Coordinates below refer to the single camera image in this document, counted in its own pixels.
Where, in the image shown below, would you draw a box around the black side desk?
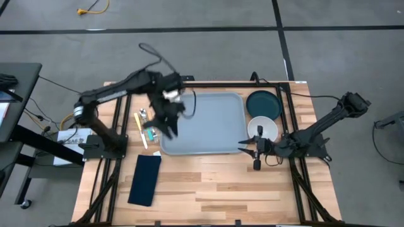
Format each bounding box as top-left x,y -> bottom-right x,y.
0,62 -> 86,210

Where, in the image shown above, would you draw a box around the white ribbed bowl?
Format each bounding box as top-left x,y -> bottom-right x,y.
247,115 -> 279,143

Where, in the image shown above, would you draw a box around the grey plastic tray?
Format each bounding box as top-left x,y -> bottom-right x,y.
159,91 -> 249,156

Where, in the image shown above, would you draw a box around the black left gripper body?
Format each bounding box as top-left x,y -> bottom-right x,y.
150,98 -> 187,127

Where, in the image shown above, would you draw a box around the teal-handled spoon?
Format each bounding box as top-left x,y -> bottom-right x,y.
139,108 -> 155,142

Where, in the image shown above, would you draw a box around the orange-handled fork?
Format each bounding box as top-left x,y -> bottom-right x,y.
146,112 -> 160,144

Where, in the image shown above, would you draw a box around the thin black floor cable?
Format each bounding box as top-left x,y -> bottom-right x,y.
38,75 -> 83,95

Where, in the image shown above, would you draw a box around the yellow coiled cable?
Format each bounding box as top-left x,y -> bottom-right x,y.
59,112 -> 76,131

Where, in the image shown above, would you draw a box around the black left wrist camera cable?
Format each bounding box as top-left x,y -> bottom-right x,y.
138,42 -> 198,120

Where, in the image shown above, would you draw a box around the yellow extension cable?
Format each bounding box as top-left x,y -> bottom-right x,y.
76,0 -> 110,16

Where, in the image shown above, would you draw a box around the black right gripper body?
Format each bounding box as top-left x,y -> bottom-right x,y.
252,125 -> 276,172

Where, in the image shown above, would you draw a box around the grey chair base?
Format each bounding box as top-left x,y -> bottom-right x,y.
373,110 -> 404,131

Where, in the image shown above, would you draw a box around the dark teal plate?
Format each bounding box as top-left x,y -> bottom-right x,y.
245,90 -> 283,121

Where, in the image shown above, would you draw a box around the black floor cable loop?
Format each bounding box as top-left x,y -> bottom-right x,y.
372,121 -> 404,166

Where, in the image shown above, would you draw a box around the white cardboard box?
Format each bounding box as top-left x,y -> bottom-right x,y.
52,127 -> 95,167

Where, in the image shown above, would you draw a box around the navy cloth napkin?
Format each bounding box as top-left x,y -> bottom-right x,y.
127,150 -> 163,207

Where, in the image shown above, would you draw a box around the white and blue papers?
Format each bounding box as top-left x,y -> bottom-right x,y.
0,90 -> 11,127

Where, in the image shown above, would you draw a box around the thin black table cable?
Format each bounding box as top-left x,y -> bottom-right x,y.
261,80 -> 343,102

